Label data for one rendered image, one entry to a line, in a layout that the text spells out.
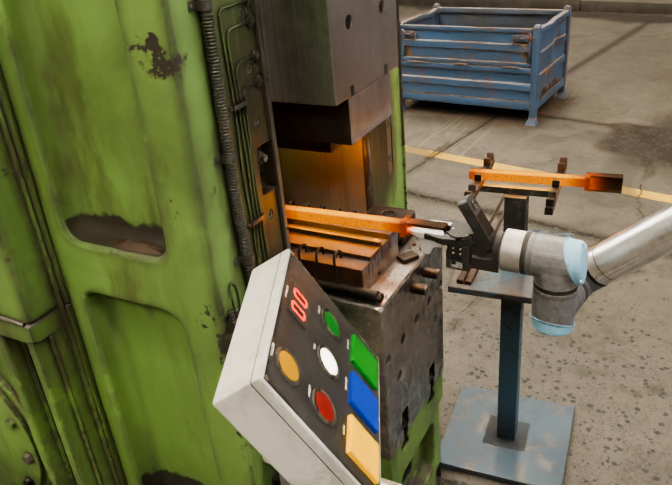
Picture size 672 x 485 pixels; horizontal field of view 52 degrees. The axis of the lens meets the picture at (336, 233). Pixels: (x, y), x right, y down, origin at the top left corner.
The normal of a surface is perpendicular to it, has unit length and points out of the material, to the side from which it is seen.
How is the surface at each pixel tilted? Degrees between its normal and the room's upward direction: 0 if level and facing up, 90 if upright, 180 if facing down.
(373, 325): 90
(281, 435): 90
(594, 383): 0
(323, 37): 90
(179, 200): 89
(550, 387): 0
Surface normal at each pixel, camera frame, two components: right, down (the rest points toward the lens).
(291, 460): -0.04, 0.47
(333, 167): -0.46, 0.44
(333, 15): 0.88, 0.15
